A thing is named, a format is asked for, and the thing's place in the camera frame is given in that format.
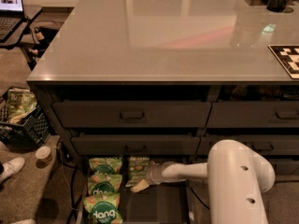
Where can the black plastic crate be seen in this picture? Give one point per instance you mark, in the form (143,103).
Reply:
(31,132)

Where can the middle green dang bag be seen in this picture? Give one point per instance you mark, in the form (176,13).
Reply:
(101,183)

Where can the green jalapeno chip bag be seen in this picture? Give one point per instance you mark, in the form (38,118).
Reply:
(137,168)

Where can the open laptop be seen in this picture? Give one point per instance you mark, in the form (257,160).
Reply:
(11,16)

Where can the middle left drawer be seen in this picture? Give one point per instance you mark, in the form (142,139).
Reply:
(135,144)

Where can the white paper cup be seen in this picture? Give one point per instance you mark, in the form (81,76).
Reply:
(44,154)

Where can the bottom green dang bag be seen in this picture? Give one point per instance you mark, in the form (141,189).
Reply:
(103,208)

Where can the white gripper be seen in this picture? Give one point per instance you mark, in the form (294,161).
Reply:
(153,174)

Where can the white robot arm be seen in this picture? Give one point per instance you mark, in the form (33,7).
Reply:
(236,175)

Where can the middle right drawer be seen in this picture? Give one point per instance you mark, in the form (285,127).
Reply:
(266,145)

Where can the top green dang bag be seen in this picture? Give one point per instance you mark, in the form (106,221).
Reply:
(105,165)

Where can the top right drawer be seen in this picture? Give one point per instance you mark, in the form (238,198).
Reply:
(257,114)

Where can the white sneaker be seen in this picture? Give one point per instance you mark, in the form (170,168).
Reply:
(10,168)

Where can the top left drawer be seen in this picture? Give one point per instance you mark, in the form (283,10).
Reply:
(125,114)

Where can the green chip bag in crate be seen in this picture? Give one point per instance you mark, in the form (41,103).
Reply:
(20,103)

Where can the open bottom left drawer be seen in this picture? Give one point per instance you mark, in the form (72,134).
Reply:
(162,204)

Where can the black white fiducial marker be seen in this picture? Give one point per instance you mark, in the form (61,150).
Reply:
(288,57)

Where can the green dang bag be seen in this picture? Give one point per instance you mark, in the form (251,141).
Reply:
(105,165)
(101,183)
(103,208)

